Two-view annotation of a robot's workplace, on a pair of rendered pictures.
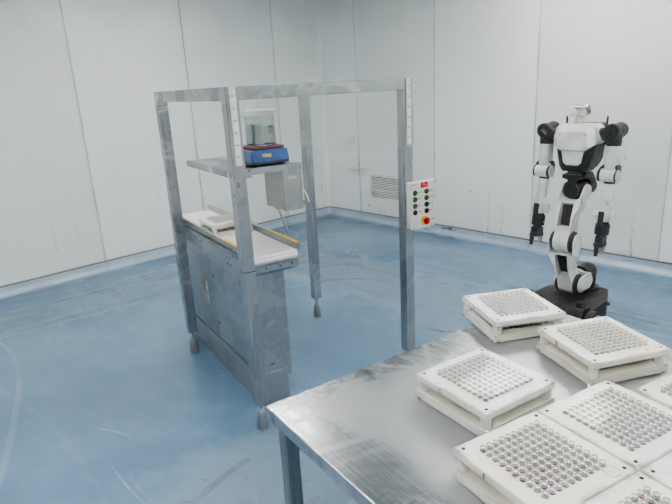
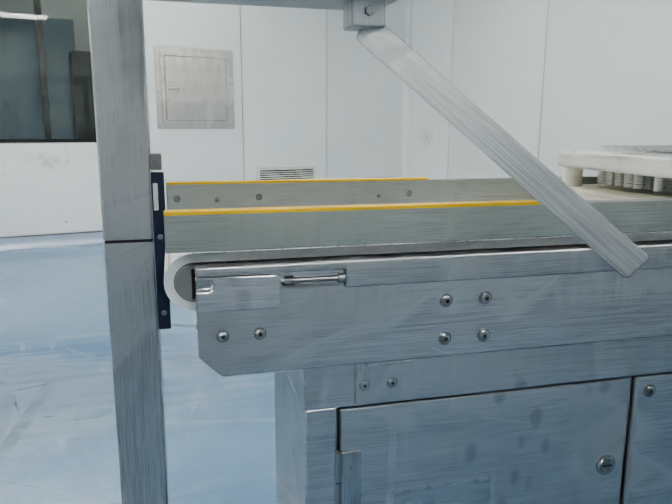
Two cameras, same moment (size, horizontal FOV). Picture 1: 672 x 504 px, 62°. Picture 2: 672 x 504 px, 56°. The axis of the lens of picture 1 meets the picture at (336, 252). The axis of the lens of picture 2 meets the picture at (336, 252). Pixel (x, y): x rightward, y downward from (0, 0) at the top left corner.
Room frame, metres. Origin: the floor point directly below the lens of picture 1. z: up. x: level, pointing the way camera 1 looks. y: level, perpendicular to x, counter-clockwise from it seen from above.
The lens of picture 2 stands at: (3.03, -0.26, 1.00)
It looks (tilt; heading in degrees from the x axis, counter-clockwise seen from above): 11 degrees down; 107
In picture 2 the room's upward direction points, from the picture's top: straight up
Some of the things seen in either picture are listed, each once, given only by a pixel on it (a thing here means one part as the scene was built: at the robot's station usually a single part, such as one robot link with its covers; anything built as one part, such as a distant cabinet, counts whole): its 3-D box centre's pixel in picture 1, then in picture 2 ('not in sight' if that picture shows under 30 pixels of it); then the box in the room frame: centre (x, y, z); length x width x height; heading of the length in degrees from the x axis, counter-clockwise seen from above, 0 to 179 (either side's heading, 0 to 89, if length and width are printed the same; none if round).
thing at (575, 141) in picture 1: (581, 144); not in sight; (3.71, -1.65, 1.23); 0.34 x 0.30 x 0.36; 43
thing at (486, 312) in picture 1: (511, 306); not in sight; (1.74, -0.58, 0.95); 0.25 x 0.24 x 0.02; 101
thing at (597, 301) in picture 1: (569, 293); not in sight; (3.69, -1.63, 0.19); 0.64 x 0.52 x 0.33; 133
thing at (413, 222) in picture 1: (420, 204); not in sight; (3.02, -0.48, 1.04); 0.17 x 0.06 x 0.26; 121
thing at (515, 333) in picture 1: (511, 319); not in sight; (1.74, -0.58, 0.90); 0.24 x 0.24 x 0.02; 11
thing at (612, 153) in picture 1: (610, 163); not in sight; (3.51, -1.76, 1.12); 0.13 x 0.12 x 0.22; 43
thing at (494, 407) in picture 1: (484, 380); not in sight; (1.27, -0.36, 0.95); 0.25 x 0.24 x 0.02; 122
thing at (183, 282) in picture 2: not in sight; (189, 253); (2.70, 0.32, 0.87); 0.27 x 0.03 x 0.03; 121
